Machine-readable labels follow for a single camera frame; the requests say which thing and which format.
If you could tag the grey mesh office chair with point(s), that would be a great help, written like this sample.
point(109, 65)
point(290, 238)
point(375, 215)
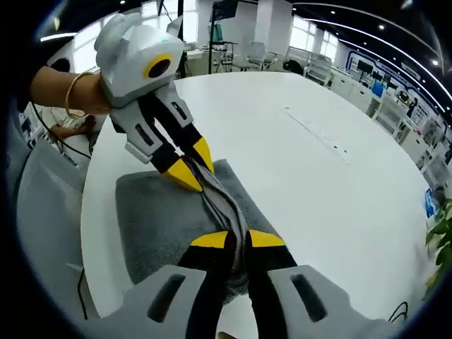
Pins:
point(49, 219)

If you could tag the blue tissue packet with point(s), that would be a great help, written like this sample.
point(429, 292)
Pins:
point(429, 203)

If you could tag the grey towel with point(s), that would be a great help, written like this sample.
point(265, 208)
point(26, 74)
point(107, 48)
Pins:
point(159, 212)

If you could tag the small black monitor on stand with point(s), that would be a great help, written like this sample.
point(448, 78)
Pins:
point(224, 10)

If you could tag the person's right hand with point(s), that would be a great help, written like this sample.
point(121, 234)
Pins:
point(224, 335)

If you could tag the green potted plant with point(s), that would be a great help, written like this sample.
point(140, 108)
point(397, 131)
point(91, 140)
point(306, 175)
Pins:
point(441, 240)

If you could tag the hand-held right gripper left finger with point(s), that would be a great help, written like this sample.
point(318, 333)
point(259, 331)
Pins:
point(205, 275)

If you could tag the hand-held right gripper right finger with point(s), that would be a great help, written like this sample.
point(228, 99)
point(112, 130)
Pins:
point(268, 275)

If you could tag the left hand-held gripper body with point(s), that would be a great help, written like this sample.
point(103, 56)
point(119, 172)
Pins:
point(130, 63)

